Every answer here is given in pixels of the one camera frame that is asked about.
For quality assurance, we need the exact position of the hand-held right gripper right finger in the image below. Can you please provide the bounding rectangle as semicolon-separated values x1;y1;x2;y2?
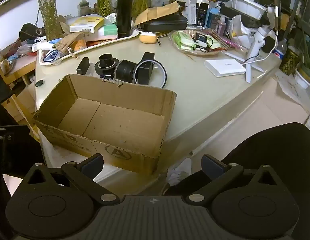
186;154;283;205

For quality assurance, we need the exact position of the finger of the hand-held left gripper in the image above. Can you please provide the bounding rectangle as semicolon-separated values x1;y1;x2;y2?
0;124;30;157

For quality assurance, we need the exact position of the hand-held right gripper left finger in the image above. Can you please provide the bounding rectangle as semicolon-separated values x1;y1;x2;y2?
23;153;120;205

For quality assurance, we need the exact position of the brown cardboard box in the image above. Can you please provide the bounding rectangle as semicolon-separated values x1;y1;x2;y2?
32;74;177;174

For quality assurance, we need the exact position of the small black box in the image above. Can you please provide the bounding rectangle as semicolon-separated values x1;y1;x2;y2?
76;57;90;75

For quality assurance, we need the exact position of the black tape roll with cap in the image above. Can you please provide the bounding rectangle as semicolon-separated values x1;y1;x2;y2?
95;54;119;77

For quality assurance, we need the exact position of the thin black tape ring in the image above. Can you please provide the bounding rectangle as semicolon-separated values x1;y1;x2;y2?
135;61;168;89

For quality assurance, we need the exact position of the black rectangular box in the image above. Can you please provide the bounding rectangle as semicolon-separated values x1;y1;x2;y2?
137;52;156;85

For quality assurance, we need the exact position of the orange dog earphone case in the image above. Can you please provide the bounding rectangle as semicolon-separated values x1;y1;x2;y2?
139;32;158;44

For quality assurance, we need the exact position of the black chair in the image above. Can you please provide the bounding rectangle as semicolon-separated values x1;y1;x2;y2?
164;122;310;198

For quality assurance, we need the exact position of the flat cardboard sheet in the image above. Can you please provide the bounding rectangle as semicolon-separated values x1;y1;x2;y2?
167;77;309;157

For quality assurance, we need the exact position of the wooden side table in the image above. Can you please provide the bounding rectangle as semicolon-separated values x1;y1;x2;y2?
0;47;37;83

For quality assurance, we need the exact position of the blue white mask pouch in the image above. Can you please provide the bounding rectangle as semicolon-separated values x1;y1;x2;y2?
43;50;59;63

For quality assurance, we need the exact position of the white blue tube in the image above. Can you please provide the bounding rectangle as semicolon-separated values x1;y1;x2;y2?
32;39;63;52

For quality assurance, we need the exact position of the white adapter box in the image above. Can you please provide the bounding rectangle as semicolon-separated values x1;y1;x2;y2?
204;59;246;78

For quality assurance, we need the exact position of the orange snack packet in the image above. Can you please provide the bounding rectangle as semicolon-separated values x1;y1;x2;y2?
69;38;87;52

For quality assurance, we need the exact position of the glass dish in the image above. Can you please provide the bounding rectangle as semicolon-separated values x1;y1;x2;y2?
169;29;228;56

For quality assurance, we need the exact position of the small black carton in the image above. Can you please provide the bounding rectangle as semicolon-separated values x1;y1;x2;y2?
195;32;208;52

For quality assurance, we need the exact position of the glass vase with dried flowers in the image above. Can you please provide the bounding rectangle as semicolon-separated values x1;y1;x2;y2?
18;0;70;41

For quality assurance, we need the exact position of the green wipes pack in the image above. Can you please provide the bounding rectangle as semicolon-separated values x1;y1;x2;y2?
172;33;189;50
178;31;196;51

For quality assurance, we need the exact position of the pineapple pattern jar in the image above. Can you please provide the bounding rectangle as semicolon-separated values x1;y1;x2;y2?
280;48;300;75

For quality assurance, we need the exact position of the yellow white carton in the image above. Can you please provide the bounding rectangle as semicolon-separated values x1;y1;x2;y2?
69;15;105;34

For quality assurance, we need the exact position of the cola bottle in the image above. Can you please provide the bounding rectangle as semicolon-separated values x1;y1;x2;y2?
272;38;288;61

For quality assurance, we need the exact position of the white plastic tray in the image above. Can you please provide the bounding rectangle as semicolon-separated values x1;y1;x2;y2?
36;27;140;66

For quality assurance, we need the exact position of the green white tissue pack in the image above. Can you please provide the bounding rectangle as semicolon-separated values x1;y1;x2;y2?
98;23;118;39

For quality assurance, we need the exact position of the white gimbal tripod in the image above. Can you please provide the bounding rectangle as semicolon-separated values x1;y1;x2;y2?
224;0;282;84

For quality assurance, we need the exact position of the white plastic bag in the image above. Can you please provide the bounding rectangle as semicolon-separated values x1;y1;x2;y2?
229;14;257;47

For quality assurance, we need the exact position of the pink pump bottle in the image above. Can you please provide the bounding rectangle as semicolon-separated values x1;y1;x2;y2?
216;15;227;32

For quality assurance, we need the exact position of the small clear bottle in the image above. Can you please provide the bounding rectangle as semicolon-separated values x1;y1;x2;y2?
78;1;92;16

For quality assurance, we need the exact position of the blue carton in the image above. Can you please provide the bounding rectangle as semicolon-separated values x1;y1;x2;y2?
206;7;221;30

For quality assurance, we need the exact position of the green white packet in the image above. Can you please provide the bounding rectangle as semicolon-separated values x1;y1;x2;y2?
104;13;117;26

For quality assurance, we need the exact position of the black hard case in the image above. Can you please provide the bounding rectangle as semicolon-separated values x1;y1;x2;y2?
140;15;189;33

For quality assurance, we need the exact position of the tall black carton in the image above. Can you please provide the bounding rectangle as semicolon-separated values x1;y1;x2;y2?
196;1;210;28

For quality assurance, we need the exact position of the black thermos bottle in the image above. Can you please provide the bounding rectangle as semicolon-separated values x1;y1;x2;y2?
116;0;136;39

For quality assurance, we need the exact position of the brown paper envelope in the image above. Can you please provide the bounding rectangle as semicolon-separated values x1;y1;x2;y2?
134;1;180;26

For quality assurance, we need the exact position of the white food container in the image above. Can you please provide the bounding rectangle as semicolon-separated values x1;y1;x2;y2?
231;0;267;20

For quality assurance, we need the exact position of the brown drawstring pouch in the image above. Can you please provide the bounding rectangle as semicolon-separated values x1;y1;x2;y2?
56;32;91;56

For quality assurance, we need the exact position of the white cable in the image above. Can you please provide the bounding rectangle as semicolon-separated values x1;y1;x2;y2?
241;29;280;65

